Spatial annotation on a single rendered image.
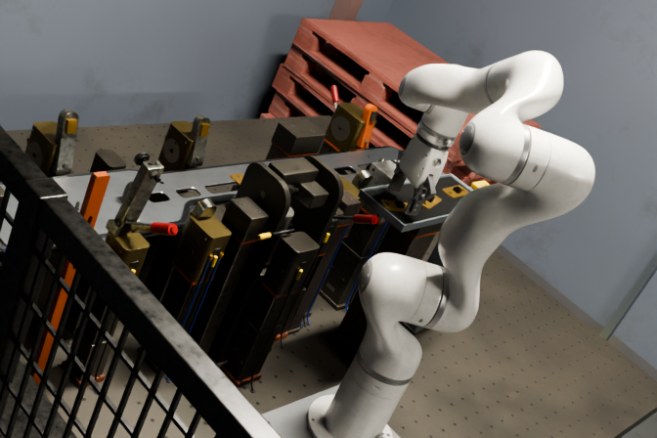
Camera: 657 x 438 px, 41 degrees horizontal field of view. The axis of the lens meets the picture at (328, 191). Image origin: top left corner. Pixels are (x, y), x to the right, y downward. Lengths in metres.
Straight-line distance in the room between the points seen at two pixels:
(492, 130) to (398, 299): 0.41
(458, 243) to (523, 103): 0.27
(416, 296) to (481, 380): 0.83
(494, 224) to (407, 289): 0.23
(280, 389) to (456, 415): 0.47
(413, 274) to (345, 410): 0.33
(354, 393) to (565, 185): 0.63
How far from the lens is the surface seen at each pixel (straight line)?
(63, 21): 3.74
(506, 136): 1.37
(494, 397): 2.40
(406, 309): 1.63
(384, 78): 3.88
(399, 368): 1.71
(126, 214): 1.66
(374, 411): 1.78
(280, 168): 1.82
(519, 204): 1.47
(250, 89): 4.58
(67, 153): 1.94
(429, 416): 2.21
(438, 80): 1.72
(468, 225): 1.49
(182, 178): 2.04
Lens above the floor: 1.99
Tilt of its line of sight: 26 degrees down
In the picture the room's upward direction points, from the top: 25 degrees clockwise
